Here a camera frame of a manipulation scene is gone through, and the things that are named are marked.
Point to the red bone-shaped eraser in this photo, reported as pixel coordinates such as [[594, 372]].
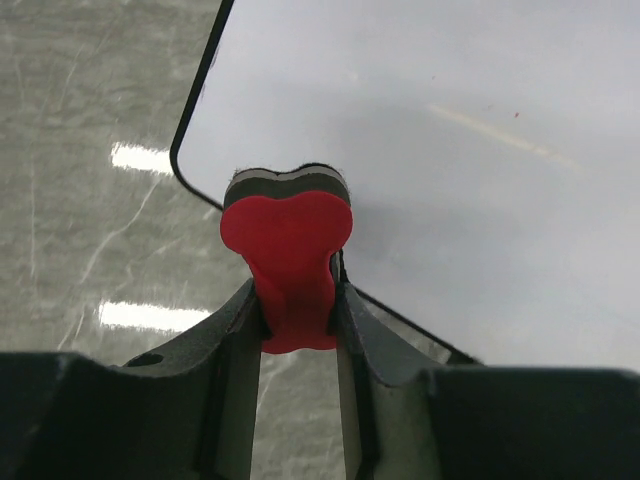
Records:
[[290, 227]]

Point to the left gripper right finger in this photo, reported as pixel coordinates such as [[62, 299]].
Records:
[[405, 416]]

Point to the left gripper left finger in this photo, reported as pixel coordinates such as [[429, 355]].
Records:
[[183, 410]]

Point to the white whiteboard black frame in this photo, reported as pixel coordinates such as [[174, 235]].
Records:
[[491, 150]]

